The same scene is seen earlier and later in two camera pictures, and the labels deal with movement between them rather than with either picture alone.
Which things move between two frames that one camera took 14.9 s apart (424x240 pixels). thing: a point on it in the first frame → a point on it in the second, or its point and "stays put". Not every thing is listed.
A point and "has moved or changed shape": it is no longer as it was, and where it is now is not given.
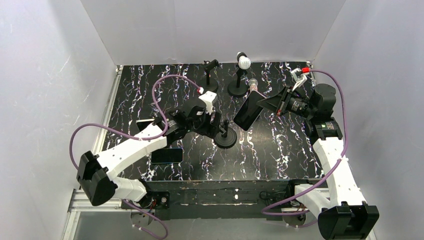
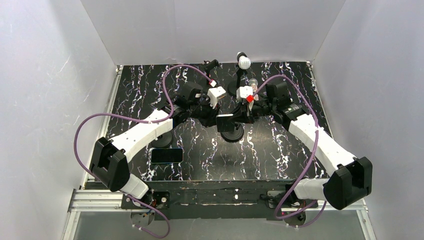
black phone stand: x=227 y=137 → x=233 y=136
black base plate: x=211 y=199 stays put
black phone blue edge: x=167 y=155 stays put
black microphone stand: x=238 y=88 stays put
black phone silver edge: x=250 y=111 has moved or changed shape
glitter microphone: x=253 y=83 stays put
